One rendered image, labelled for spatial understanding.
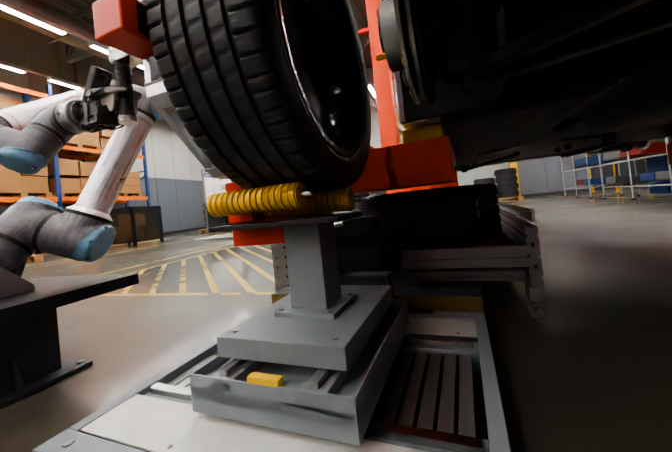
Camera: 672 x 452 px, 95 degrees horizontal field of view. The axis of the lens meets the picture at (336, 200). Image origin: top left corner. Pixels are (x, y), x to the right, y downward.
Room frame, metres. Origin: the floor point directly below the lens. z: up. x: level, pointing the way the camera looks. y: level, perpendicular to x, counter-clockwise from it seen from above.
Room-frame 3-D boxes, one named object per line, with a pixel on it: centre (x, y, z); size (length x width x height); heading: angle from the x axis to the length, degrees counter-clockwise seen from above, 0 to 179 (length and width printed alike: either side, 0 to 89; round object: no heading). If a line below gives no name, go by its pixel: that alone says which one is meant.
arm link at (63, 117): (0.87, 0.70, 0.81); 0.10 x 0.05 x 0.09; 158
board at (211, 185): (9.74, 3.61, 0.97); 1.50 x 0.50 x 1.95; 161
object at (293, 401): (0.80, 0.08, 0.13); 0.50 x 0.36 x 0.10; 158
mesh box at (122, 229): (8.02, 5.40, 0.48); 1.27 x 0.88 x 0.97; 71
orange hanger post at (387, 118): (3.16, -0.60, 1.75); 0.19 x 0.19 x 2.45; 68
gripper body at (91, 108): (0.84, 0.63, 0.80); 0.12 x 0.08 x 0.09; 68
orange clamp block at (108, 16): (0.57, 0.35, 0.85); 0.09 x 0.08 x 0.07; 158
